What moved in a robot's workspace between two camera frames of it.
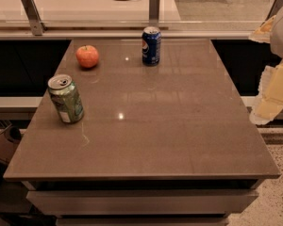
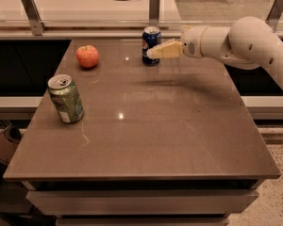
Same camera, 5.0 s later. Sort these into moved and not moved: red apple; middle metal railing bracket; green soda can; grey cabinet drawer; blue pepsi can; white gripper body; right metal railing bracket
Moved: white gripper body
Not moved: right metal railing bracket; blue pepsi can; grey cabinet drawer; middle metal railing bracket; green soda can; red apple
